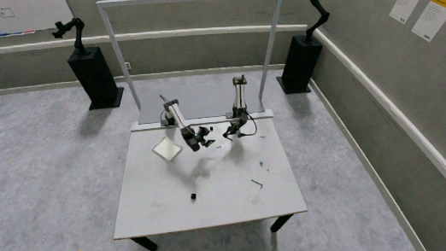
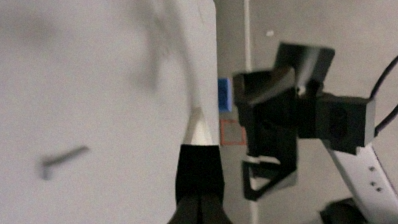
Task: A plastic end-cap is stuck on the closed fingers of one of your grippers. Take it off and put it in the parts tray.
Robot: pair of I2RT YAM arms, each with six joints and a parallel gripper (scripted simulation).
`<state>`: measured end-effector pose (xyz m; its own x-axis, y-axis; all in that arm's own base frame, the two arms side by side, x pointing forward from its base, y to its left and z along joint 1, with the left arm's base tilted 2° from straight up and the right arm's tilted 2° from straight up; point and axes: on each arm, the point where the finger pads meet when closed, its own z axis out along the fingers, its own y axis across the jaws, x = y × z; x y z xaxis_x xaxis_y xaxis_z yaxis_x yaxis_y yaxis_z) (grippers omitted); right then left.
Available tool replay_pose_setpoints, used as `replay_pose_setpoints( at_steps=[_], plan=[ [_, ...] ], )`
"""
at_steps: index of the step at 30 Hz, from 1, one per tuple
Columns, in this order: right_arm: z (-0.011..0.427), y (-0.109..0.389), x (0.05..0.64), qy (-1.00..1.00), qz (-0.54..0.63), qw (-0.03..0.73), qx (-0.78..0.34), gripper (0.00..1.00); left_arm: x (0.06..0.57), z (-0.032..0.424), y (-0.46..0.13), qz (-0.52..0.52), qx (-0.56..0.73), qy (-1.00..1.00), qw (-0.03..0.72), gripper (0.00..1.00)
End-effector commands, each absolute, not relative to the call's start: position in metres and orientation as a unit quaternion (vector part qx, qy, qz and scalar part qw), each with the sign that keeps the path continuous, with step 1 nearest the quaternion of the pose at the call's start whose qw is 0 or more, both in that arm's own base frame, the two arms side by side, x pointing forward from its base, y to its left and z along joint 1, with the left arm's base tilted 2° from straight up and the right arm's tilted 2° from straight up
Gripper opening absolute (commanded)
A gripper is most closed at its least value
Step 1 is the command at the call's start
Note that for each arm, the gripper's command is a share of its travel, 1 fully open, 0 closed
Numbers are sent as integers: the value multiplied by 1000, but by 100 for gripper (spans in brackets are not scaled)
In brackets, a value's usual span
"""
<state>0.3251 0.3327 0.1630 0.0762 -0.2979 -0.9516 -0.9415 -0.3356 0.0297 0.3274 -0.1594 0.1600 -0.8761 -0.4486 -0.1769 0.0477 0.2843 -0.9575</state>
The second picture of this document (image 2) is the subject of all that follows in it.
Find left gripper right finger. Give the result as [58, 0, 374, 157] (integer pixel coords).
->
[199, 188, 233, 224]

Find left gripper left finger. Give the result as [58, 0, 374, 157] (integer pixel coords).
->
[167, 187, 200, 224]

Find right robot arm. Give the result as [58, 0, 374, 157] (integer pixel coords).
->
[272, 38, 398, 224]

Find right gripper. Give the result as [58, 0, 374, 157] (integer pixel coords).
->
[231, 64, 362, 201]

